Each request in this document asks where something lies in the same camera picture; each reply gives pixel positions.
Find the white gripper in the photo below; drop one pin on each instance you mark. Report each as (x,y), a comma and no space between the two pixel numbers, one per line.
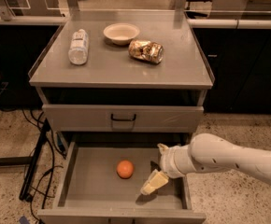
(167,162)

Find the orange fruit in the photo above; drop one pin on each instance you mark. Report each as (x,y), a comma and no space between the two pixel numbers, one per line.
(125,169)

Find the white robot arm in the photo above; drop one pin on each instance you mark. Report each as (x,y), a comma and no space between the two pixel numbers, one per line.
(205,154)

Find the open grey middle drawer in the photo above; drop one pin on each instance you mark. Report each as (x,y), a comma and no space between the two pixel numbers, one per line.
(91,192)

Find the grey drawer cabinet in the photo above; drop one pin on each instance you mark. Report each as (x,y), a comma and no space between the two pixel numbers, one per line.
(112,77)

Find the closed grey top drawer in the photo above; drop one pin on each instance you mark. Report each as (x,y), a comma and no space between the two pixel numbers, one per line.
(149,118)

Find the shiny gold chip bag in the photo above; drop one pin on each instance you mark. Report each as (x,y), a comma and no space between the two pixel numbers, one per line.
(146,50)

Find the white paper bowl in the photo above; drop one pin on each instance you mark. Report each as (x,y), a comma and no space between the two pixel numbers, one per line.
(121,33)

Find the clear plastic water bottle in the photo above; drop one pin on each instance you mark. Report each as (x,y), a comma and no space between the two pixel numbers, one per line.
(79,48)

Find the black metal stand leg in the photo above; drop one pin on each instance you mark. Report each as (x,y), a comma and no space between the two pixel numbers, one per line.
(42,139)

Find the black drawer handle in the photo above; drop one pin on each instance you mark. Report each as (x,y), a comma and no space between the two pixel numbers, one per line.
(114,118)

